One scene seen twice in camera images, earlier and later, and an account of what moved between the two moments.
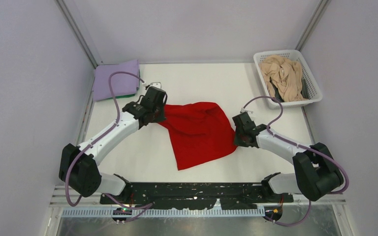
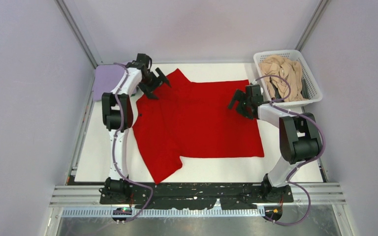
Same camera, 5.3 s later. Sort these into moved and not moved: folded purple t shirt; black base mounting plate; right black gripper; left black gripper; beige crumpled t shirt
Moved: right black gripper; left black gripper
Not moved: black base mounting plate; beige crumpled t shirt; folded purple t shirt
